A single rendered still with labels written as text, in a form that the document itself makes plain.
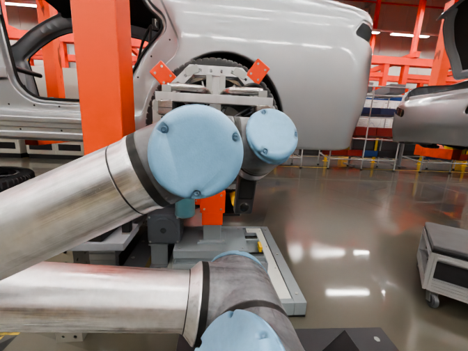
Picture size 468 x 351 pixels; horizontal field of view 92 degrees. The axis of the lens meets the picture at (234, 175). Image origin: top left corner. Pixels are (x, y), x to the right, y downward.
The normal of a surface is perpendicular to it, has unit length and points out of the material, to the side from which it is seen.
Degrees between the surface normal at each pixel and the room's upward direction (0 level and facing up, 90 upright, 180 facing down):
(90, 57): 90
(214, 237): 90
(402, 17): 90
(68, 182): 59
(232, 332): 47
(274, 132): 65
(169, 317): 82
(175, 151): 87
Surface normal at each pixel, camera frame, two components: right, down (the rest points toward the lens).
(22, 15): 0.07, 0.21
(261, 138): 0.26, -0.22
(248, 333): -0.67, -0.66
